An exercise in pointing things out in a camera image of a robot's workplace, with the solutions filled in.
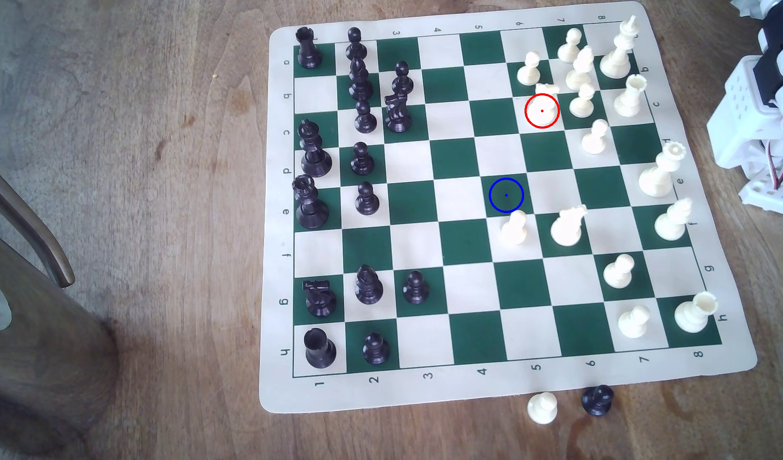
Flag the white knight chess piece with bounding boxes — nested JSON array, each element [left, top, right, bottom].
[[528, 83, 561, 127], [550, 204, 588, 247]]

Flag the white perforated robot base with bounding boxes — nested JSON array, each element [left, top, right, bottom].
[[739, 167, 783, 219]]

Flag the black pawn chess piece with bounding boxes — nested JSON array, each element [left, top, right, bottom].
[[403, 270, 430, 305], [346, 27, 368, 62], [351, 142, 376, 176], [356, 181, 380, 216], [582, 385, 615, 417], [392, 60, 414, 96], [363, 333, 391, 365], [354, 99, 378, 134]]

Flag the black bishop chess piece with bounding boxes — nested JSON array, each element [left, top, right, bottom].
[[348, 59, 374, 101], [356, 264, 384, 305]]

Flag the black queen chess piece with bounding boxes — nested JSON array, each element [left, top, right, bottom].
[[292, 174, 330, 231]]

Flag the green white chess mat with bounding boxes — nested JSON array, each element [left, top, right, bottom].
[[258, 2, 759, 415]]

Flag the black knight chess piece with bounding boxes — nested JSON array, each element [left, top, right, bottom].
[[384, 91, 413, 134], [302, 279, 338, 318]]

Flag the black king chess piece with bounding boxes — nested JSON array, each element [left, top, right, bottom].
[[298, 119, 333, 178]]

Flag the white pawn chess piece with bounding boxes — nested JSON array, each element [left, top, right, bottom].
[[500, 210, 529, 246], [516, 52, 542, 86], [603, 253, 636, 289], [557, 27, 584, 63], [619, 304, 651, 339], [527, 392, 558, 425], [569, 83, 597, 118], [582, 119, 610, 155]]

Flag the black rook chess piece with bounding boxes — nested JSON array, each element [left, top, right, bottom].
[[304, 328, 337, 369], [295, 26, 324, 70]]

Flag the white bishop chess piece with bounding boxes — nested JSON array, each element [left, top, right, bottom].
[[565, 45, 596, 92], [654, 197, 694, 242]]

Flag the white queen chess piece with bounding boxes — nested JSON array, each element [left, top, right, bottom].
[[638, 141, 687, 198]]

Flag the white rook chess piece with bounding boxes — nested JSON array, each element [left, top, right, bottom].
[[614, 74, 648, 118], [674, 291, 719, 334]]

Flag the white king chess piece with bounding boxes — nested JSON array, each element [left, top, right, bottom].
[[599, 15, 640, 80]]

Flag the brown metal jug with handle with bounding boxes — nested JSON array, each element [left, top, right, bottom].
[[0, 156, 120, 456]]

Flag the red white black servo wires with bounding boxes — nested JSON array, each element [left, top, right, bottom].
[[758, 137, 783, 190]]

